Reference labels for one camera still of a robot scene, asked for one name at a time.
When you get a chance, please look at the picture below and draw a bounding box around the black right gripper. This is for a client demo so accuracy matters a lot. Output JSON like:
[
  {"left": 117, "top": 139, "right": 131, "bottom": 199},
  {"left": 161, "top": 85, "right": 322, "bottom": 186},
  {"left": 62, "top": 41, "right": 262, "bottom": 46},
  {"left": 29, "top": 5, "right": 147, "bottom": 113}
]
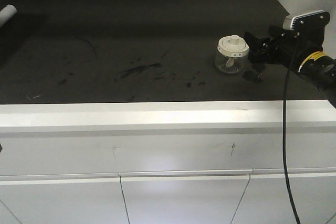
[{"left": 243, "top": 25, "right": 323, "bottom": 66}]

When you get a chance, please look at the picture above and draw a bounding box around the glass jar with white lid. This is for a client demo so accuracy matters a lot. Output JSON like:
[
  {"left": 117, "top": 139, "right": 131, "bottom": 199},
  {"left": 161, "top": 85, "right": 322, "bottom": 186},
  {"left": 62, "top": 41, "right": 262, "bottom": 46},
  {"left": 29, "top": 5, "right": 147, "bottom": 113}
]
[{"left": 215, "top": 35, "right": 249, "bottom": 75}]

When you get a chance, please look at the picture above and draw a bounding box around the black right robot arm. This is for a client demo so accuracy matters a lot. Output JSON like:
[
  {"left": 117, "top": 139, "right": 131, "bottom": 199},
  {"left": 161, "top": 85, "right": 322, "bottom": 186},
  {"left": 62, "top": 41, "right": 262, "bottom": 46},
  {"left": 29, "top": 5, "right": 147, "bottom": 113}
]
[{"left": 243, "top": 25, "right": 335, "bottom": 106}]

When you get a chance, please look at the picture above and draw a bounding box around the white fume hood base cabinet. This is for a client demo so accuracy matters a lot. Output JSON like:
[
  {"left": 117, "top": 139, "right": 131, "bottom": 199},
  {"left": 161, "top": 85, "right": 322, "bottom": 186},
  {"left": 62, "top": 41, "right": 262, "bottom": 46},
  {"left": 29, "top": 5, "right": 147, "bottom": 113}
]
[{"left": 1, "top": 100, "right": 335, "bottom": 223}]

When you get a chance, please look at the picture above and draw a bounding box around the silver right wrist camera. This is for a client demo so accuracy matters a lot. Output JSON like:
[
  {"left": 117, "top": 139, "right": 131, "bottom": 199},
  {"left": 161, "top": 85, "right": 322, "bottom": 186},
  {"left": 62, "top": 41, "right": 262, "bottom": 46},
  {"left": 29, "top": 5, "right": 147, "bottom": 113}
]
[{"left": 281, "top": 10, "right": 330, "bottom": 40}]

